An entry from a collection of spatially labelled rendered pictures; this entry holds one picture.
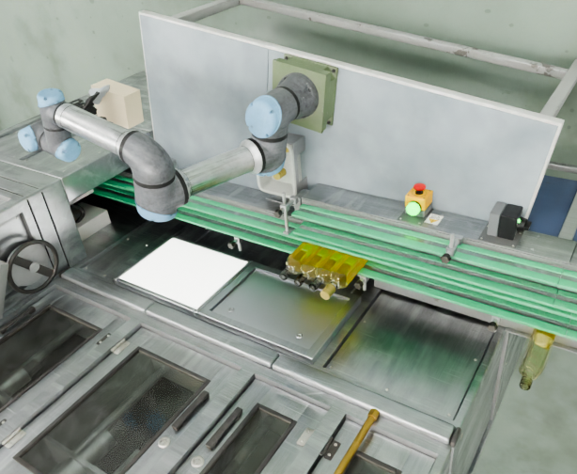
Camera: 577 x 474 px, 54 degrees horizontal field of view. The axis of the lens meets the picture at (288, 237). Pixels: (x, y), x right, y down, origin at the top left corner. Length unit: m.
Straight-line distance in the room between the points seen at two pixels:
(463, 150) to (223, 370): 1.02
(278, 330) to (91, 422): 0.63
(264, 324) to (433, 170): 0.76
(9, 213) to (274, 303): 1.01
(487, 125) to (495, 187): 0.20
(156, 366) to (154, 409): 0.18
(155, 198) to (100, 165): 0.88
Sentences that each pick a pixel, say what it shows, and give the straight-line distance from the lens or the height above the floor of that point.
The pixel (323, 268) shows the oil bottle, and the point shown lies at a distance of 1.88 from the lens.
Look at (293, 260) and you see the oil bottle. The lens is 1.93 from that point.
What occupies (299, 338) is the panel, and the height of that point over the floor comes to 1.26.
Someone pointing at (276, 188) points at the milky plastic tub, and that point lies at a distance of 2.17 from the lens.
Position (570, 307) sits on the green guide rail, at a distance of 1.77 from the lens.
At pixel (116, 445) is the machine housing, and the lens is 1.77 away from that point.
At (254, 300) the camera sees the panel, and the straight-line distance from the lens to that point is 2.02.
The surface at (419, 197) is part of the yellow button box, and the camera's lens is 1.88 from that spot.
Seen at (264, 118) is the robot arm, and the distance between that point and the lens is 1.74.
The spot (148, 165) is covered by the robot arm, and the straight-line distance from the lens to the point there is 1.55.
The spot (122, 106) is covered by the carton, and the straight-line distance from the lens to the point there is 2.06.
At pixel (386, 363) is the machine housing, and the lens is 1.82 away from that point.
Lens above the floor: 2.35
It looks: 43 degrees down
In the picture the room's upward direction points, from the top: 133 degrees counter-clockwise
